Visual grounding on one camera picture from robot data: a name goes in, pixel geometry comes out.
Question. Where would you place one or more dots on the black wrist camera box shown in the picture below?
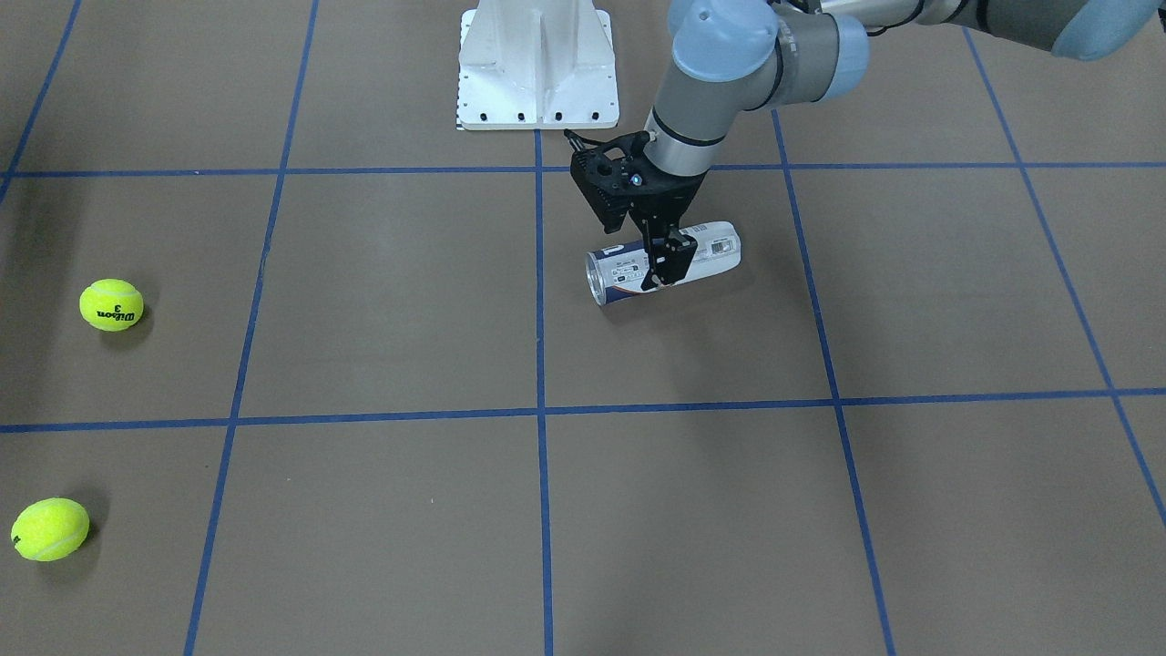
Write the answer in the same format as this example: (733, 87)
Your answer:
(600, 171)

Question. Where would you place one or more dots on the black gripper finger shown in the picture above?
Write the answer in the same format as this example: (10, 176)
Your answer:
(655, 233)
(682, 249)

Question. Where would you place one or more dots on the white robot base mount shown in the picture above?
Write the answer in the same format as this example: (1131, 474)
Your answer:
(527, 65)

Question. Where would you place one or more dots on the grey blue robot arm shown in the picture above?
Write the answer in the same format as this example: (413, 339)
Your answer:
(731, 57)

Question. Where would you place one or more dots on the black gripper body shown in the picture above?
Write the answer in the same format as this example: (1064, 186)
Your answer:
(672, 194)

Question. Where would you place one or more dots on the yellow Wilson tennis ball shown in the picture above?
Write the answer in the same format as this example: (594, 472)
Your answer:
(111, 305)

